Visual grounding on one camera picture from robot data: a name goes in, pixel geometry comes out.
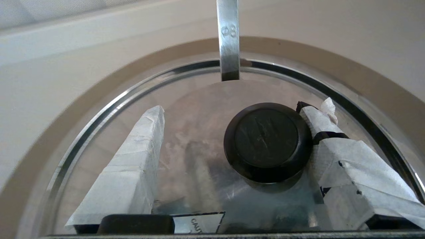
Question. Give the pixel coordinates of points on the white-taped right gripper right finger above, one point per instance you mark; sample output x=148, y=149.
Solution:
x=358, y=172

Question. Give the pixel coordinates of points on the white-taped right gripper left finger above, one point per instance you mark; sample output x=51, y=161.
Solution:
x=129, y=176

